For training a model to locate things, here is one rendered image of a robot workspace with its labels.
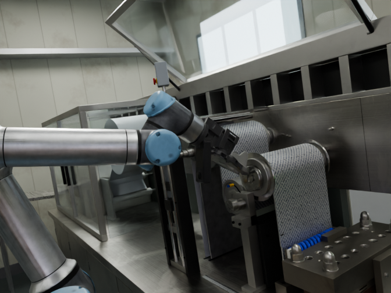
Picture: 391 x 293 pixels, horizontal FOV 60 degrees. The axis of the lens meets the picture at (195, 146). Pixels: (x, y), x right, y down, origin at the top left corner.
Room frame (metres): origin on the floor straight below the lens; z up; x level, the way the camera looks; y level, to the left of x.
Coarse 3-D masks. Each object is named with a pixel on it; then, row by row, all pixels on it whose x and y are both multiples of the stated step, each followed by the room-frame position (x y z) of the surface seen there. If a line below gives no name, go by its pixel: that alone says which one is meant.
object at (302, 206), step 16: (304, 176) 1.02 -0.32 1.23; (320, 176) 1.06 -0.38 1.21; (288, 192) 0.98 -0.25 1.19; (304, 192) 1.02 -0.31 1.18; (320, 192) 1.06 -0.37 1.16; (288, 208) 0.98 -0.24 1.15; (304, 208) 1.01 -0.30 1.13; (320, 208) 1.05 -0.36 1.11; (288, 224) 0.97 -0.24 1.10; (304, 224) 1.01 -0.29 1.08; (320, 224) 1.05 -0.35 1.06; (288, 240) 0.97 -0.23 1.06
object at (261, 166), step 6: (252, 162) 1.00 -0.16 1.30; (258, 162) 0.97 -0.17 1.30; (324, 162) 1.09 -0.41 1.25; (264, 168) 0.96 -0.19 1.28; (264, 174) 0.96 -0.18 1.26; (264, 180) 0.96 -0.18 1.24; (246, 186) 1.03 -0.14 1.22; (264, 186) 0.96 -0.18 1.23; (258, 192) 0.99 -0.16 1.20; (264, 192) 0.97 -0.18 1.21
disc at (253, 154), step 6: (252, 156) 1.00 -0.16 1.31; (258, 156) 0.98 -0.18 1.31; (264, 162) 0.96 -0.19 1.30; (270, 168) 0.95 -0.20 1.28; (270, 174) 0.95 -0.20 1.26; (270, 180) 0.95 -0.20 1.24; (270, 186) 0.95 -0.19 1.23; (270, 192) 0.96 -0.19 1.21; (258, 198) 1.00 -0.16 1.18; (264, 198) 0.98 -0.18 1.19
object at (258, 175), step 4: (248, 168) 0.99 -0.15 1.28; (252, 168) 0.98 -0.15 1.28; (256, 168) 0.98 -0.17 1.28; (252, 172) 0.98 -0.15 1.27; (256, 172) 0.97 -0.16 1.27; (260, 172) 0.97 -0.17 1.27; (244, 176) 1.01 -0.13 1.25; (248, 176) 1.00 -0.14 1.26; (252, 176) 0.98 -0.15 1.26; (256, 176) 0.97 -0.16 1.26; (260, 176) 0.96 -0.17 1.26; (244, 180) 1.02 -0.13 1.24; (248, 180) 1.00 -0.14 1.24; (252, 180) 0.99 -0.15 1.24; (256, 180) 0.97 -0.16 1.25; (260, 180) 0.96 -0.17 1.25; (248, 184) 1.00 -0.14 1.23; (252, 184) 0.99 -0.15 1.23; (256, 184) 0.97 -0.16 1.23; (260, 184) 0.96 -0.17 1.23; (252, 188) 0.99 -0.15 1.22; (256, 188) 0.98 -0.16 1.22; (260, 188) 0.98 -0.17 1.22
